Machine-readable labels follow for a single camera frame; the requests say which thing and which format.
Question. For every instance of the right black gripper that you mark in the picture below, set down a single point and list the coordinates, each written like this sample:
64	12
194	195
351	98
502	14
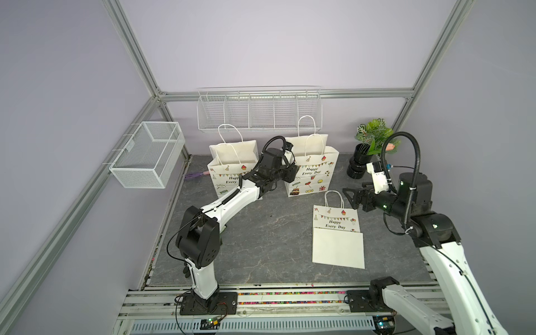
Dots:
369	194

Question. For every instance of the white party paper bag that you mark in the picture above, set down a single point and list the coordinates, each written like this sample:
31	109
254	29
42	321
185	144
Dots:
337	239

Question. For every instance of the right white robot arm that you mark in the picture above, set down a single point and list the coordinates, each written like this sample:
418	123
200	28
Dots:
439	243

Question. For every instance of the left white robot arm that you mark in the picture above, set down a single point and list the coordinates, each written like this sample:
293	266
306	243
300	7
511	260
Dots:
199	236

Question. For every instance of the artificial plant in black vase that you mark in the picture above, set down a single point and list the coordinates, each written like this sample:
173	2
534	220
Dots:
372	136

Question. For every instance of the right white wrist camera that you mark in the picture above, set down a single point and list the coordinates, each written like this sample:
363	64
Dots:
379	179

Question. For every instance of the white wire wall shelf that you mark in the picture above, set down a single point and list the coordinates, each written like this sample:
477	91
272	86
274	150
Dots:
285	108

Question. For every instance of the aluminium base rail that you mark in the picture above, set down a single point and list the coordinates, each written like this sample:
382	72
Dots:
278	308

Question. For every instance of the white wire basket on left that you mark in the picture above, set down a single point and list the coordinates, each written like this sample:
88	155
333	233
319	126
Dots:
149	156

